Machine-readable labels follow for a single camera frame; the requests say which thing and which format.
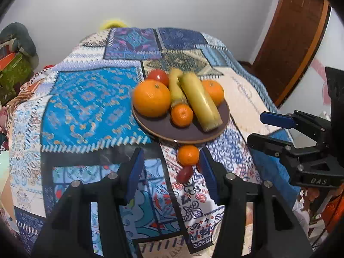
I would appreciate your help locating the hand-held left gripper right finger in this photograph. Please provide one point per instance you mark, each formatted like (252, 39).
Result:
(208, 174)

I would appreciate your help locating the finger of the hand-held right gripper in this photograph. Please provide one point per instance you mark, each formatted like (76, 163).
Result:
(266, 142)
(276, 119)

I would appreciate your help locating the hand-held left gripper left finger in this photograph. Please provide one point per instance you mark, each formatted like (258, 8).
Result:
(135, 172)

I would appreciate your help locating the small red fruit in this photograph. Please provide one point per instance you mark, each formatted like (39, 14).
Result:
(185, 174)

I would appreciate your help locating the small mandarin orange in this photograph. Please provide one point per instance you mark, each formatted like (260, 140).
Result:
(182, 115)
(188, 155)

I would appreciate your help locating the dark purple round plate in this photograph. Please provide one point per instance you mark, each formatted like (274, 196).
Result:
(185, 129)

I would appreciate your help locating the long yellow banana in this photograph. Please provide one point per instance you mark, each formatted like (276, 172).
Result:
(201, 100)

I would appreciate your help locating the large orange with green stem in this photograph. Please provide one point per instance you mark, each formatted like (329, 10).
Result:
(152, 99)

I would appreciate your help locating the short yellow banana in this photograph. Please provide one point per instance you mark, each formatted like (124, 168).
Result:
(176, 87)

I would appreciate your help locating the red tomato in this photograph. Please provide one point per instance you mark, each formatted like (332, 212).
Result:
(159, 76)

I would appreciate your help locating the person's right hand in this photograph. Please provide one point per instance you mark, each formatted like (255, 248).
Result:
(309, 194)

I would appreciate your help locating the patchwork patterned blanket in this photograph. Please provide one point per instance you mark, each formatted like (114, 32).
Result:
(107, 113)

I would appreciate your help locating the brown wooden door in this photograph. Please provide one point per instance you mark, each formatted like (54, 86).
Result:
(290, 40)

